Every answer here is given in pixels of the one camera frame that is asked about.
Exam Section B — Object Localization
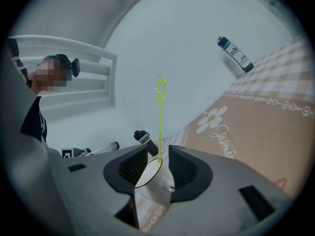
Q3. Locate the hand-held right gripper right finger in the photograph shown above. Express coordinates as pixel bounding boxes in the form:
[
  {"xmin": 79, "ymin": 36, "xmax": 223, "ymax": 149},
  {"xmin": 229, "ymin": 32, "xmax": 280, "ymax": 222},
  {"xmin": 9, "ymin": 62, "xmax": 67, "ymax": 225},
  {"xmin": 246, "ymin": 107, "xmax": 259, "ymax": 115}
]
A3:
[{"xmin": 167, "ymin": 145, "xmax": 214, "ymax": 204}]

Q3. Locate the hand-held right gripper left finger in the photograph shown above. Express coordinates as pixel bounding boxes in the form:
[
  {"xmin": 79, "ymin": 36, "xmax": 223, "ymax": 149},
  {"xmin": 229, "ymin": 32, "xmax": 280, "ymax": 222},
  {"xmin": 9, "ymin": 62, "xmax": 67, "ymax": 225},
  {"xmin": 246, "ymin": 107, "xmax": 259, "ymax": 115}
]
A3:
[{"xmin": 102, "ymin": 145, "xmax": 149, "ymax": 229}]

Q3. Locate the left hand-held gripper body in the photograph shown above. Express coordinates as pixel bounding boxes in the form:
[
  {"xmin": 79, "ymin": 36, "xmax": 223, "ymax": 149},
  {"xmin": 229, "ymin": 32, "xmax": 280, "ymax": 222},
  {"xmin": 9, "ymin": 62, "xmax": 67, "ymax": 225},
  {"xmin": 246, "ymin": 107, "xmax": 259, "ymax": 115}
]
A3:
[{"xmin": 61, "ymin": 141, "xmax": 121, "ymax": 159}]

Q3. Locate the yellow-green plastic stick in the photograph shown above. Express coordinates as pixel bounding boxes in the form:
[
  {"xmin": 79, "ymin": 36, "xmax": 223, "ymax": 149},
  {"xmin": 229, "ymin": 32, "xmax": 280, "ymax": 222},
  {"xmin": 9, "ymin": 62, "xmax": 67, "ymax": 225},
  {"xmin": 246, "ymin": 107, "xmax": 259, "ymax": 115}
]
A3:
[{"xmin": 155, "ymin": 74, "xmax": 168, "ymax": 168}]

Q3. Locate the small black bottle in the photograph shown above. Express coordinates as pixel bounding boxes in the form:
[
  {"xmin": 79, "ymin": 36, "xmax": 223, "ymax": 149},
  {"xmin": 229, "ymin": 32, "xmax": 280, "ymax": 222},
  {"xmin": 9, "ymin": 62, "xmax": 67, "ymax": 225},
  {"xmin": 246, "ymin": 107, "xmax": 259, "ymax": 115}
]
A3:
[{"xmin": 133, "ymin": 129, "xmax": 159, "ymax": 157}]

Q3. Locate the person's black shirt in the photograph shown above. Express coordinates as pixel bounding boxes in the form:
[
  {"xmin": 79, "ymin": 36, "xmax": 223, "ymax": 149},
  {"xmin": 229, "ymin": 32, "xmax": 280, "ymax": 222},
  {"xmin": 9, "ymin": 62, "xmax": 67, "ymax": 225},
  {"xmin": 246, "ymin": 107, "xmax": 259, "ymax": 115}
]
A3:
[{"xmin": 6, "ymin": 37, "xmax": 48, "ymax": 144}]

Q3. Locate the checked beige floral tablecloth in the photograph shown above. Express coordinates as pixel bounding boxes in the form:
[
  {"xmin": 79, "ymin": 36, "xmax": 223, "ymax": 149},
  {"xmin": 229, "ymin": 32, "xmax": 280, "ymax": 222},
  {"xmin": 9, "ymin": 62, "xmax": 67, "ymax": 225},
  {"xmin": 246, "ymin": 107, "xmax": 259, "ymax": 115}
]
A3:
[{"xmin": 134, "ymin": 34, "xmax": 311, "ymax": 233}]

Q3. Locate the person's head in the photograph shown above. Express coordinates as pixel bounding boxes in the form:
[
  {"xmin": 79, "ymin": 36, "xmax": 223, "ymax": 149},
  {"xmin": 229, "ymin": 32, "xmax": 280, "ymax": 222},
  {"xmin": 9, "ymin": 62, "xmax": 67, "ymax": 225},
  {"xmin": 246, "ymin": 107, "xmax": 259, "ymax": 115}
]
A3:
[{"xmin": 29, "ymin": 54, "xmax": 72, "ymax": 96}]

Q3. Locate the tall dark labelled bottle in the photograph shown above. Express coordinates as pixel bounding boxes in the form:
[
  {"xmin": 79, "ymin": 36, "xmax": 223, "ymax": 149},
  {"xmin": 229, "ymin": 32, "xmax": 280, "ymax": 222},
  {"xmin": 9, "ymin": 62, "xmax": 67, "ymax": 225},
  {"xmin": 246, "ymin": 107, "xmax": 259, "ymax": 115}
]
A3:
[{"xmin": 217, "ymin": 35, "xmax": 254, "ymax": 73}]

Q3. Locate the black head-worn camera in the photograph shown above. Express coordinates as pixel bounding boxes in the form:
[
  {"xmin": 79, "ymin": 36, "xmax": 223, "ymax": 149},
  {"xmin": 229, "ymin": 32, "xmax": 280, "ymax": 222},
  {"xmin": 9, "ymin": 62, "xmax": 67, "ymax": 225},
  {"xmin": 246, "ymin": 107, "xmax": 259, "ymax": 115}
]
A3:
[{"xmin": 69, "ymin": 58, "xmax": 81, "ymax": 78}]

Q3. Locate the white barred window frame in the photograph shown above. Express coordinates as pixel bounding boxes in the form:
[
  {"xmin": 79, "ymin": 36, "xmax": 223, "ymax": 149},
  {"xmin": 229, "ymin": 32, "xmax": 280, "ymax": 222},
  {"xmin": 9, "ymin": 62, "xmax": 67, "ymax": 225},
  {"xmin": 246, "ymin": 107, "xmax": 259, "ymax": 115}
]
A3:
[{"xmin": 8, "ymin": 34, "xmax": 118, "ymax": 119}]

